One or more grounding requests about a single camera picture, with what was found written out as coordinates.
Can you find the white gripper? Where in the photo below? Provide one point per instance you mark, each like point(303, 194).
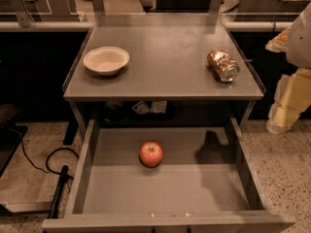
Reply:
point(300, 46)

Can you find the red apple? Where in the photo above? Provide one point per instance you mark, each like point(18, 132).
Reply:
point(151, 154)

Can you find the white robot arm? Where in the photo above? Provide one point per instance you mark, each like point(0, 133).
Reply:
point(298, 51)

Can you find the open grey top drawer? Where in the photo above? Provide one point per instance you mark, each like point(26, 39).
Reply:
point(205, 183)

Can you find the grey counter cabinet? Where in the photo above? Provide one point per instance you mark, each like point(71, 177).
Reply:
point(168, 54)

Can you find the crushed gold soda can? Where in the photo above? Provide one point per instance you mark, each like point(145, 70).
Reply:
point(223, 65)

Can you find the white paper bowl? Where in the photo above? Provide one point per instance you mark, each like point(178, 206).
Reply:
point(106, 61)

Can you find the black bar on floor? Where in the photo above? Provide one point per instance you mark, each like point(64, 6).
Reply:
point(63, 177)

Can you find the dark equipment at left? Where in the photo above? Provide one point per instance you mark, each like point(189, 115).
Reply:
point(10, 134)

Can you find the white horizontal rail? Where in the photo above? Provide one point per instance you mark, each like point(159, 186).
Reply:
point(59, 26)

